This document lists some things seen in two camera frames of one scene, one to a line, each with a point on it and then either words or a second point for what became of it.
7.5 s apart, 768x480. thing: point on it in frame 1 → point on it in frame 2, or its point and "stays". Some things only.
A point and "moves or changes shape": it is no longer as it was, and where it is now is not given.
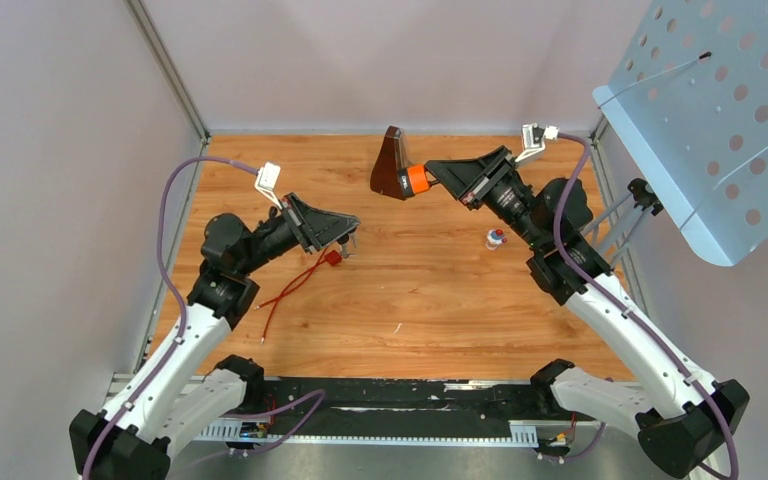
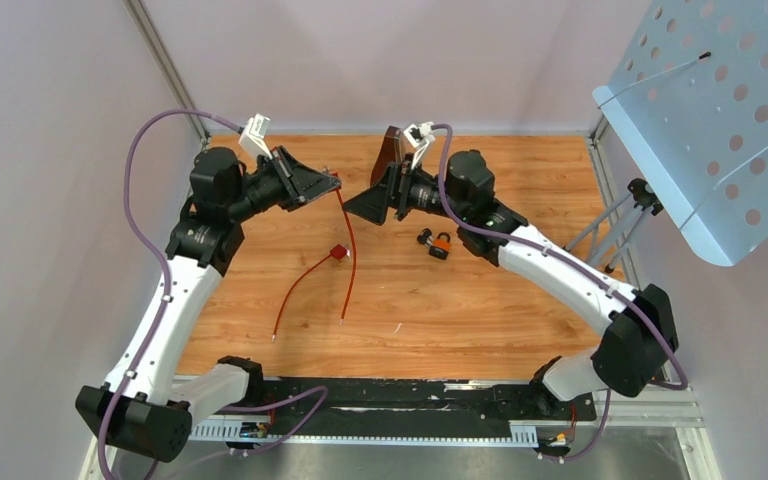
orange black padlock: x=413 y=180 moves or changes shape
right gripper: x=468 y=179 → x=372 y=204
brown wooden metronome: x=391 y=156 stays
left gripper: x=313 y=228 → x=302 y=182
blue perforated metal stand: x=710 y=99 stays
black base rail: x=416 y=398 stays
